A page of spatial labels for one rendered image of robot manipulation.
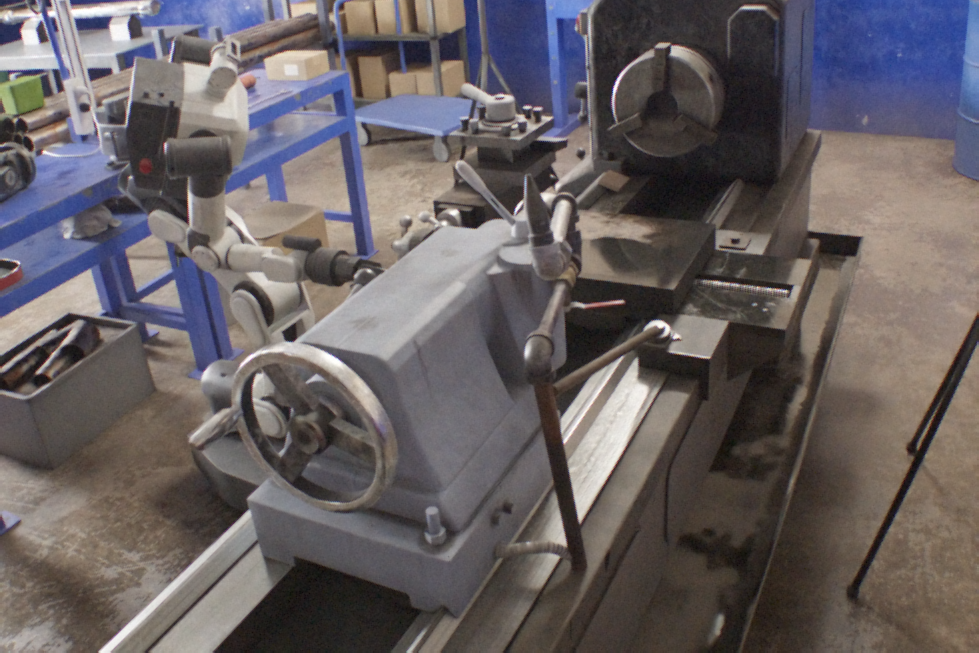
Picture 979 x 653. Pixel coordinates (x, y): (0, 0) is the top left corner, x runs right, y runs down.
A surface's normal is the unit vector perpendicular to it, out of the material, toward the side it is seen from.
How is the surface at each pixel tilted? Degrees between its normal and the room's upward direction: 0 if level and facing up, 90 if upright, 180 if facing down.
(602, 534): 0
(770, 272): 0
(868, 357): 0
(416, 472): 90
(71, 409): 90
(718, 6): 90
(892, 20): 90
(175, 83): 31
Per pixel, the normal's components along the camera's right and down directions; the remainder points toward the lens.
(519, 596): -0.09, -0.90
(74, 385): 0.91, 0.11
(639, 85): -0.46, 0.42
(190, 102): 0.36, -0.69
